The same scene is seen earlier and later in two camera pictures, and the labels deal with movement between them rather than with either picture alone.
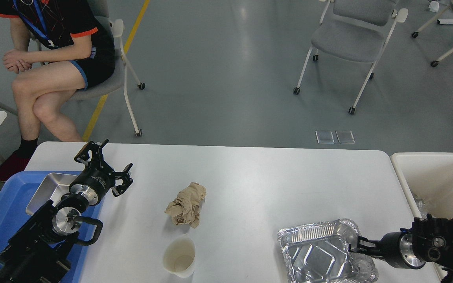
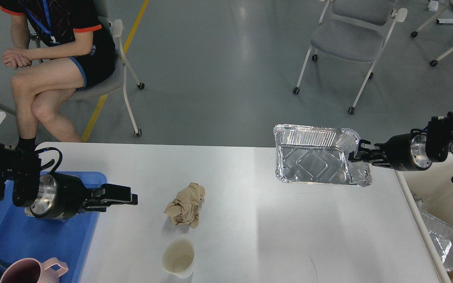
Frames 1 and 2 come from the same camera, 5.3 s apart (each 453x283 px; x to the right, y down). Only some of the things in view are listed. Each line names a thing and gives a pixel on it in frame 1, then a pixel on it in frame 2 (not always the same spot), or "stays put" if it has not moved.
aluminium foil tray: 319,252 -> 314,154
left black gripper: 89,187 -> 62,195
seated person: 58,47 stays put
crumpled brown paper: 185,208 stays put
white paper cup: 179,256 stays put
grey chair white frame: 358,30 stays put
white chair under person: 116,81 stays put
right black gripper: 396,248 -> 406,152
